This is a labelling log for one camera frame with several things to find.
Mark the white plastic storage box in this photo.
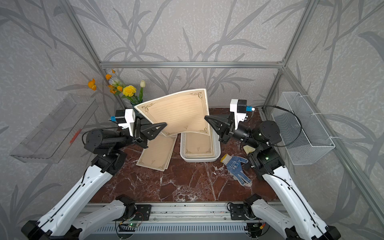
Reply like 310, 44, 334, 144
180, 127, 221, 163

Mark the beige stationery sheet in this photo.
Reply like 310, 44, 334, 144
135, 89, 211, 137
136, 134, 177, 172

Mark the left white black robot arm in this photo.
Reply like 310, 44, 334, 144
22, 118, 167, 240

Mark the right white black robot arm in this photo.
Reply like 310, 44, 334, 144
205, 113, 341, 240

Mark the beige stationery paper stack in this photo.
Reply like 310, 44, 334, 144
182, 133, 215, 158

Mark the black yellow work glove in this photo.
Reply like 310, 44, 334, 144
243, 145, 256, 155

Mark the blue dotted work glove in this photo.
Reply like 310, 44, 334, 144
221, 154, 252, 186

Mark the yellow orange flower bouquet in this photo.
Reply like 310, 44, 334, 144
105, 70, 146, 106

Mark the red pen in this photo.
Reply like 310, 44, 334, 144
70, 129, 82, 145

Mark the left circuit board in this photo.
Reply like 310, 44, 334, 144
117, 222, 142, 233

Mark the circuit board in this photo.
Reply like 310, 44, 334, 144
117, 222, 142, 233
244, 223, 266, 235

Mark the right circuit board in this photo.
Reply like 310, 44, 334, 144
244, 223, 266, 235

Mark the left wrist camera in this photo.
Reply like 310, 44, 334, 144
109, 109, 136, 137

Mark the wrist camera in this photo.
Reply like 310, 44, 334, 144
230, 99, 255, 130
109, 109, 136, 137

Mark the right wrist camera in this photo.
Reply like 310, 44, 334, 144
230, 99, 255, 130

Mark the white wire mesh basket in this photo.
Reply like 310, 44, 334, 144
272, 92, 335, 165

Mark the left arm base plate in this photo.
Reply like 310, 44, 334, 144
119, 204, 152, 222

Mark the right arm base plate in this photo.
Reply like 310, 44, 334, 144
227, 203, 256, 221

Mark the clear plastic wall shelf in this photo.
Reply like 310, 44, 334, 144
10, 94, 99, 164

